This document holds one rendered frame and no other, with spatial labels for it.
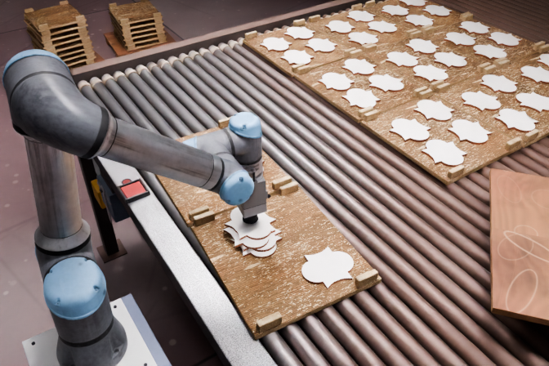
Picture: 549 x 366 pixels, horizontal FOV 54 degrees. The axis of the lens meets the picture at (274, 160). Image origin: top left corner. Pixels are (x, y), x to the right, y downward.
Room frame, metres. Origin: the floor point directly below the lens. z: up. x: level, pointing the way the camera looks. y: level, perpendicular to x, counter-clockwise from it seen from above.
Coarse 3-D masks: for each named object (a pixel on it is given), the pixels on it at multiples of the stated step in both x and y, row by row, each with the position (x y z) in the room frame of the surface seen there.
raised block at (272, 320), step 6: (276, 312) 0.77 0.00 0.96; (264, 318) 0.75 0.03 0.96; (270, 318) 0.75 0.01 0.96; (276, 318) 0.75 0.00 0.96; (258, 324) 0.74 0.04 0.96; (264, 324) 0.74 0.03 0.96; (270, 324) 0.74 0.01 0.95; (276, 324) 0.75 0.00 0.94; (258, 330) 0.73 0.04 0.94; (264, 330) 0.74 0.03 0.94
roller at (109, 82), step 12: (108, 84) 1.95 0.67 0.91; (120, 96) 1.84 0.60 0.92; (132, 108) 1.74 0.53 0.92; (144, 120) 1.66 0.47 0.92; (156, 132) 1.57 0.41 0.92; (300, 324) 0.78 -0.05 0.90; (312, 324) 0.76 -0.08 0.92; (312, 336) 0.74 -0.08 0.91; (324, 336) 0.73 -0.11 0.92; (324, 348) 0.71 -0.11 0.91; (336, 348) 0.70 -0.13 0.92; (336, 360) 0.68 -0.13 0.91; (348, 360) 0.67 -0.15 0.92
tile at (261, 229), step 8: (232, 216) 1.08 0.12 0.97; (240, 216) 1.08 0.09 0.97; (264, 216) 1.08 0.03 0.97; (232, 224) 1.05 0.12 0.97; (240, 224) 1.05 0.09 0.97; (248, 224) 1.05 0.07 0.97; (256, 224) 1.05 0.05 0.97; (264, 224) 1.05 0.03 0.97; (240, 232) 1.02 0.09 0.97; (248, 232) 1.02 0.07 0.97; (256, 232) 1.02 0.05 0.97; (264, 232) 1.02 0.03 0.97
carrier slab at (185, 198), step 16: (272, 160) 1.38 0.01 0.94; (160, 176) 1.30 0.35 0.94; (272, 176) 1.29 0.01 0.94; (176, 192) 1.23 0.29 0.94; (192, 192) 1.23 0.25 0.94; (208, 192) 1.22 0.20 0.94; (272, 192) 1.22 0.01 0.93; (176, 208) 1.16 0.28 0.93; (192, 208) 1.15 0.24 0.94; (224, 208) 1.15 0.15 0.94
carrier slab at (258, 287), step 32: (192, 224) 1.09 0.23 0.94; (224, 224) 1.09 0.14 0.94; (288, 224) 1.08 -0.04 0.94; (320, 224) 1.08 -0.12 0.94; (224, 256) 0.97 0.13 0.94; (288, 256) 0.96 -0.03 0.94; (352, 256) 0.96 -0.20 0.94; (256, 288) 0.86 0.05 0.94; (288, 288) 0.86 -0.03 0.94; (320, 288) 0.85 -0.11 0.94; (352, 288) 0.85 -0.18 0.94; (256, 320) 0.77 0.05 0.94; (288, 320) 0.76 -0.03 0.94
